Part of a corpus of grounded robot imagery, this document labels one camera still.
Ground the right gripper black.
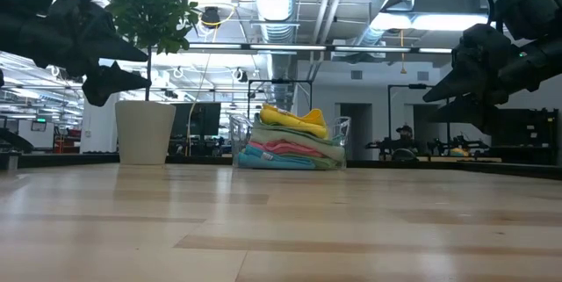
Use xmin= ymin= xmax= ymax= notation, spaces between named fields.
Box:
xmin=422 ymin=22 xmax=562 ymax=136

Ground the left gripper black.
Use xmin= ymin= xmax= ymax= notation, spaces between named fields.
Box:
xmin=0 ymin=0 xmax=152 ymax=107

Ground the bright green microfiber towel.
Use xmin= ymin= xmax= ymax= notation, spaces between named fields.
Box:
xmin=280 ymin=153 xmax=340 ymax=170

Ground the pale green microfiber towel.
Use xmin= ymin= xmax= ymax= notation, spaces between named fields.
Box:
xmin=249 ymin=114 xmax=346 ymax=163

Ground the yellow microfiber towel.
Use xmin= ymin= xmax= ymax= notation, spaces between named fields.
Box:
xmin=258 ymin=104 xmax=329 ymax=140

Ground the blue microfiber towel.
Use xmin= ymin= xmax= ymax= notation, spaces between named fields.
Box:
xmin=236 ymin=144 xmax=317 ymax=170

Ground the pink microfiber towel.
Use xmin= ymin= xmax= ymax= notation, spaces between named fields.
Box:
xmin=249 ymin=140 xmax=325 ymax=159

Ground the person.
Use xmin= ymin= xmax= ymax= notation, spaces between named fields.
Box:
xmin=393 ymin=124 xmax=417 ymax=151

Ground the yellow hanging pendant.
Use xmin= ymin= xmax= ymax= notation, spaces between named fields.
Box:
xmin=399 ymin=29 xmax=407 ymax=76

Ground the green plant in white pot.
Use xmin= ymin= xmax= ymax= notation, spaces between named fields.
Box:
xmin=99 ymin=0 xmax=201 ymax=165

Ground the black equipment cabinet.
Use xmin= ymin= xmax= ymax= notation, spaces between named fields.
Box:
xmin=490 ymin=106 xmax=559 ymax=165

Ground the red tool cabinet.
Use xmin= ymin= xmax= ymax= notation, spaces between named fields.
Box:
xmin=53 ymin=127 xmax=83 ymax=154

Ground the black monitor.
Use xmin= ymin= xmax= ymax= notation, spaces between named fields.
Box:
xmin=169 ymin=101 xmax=222 ymax=138

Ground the black round ceiling device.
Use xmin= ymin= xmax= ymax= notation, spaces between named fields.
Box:
xmin=200 ymin=5 xmax=222 ymax=28

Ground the clear plastic bin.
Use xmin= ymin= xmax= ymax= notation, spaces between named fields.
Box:
xmin=228 ymin=113 xmax=353 ymax=171

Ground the long ceiling light strip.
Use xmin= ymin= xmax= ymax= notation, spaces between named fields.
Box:
xmin=188 ymin=43 xmax=453 ymax=54

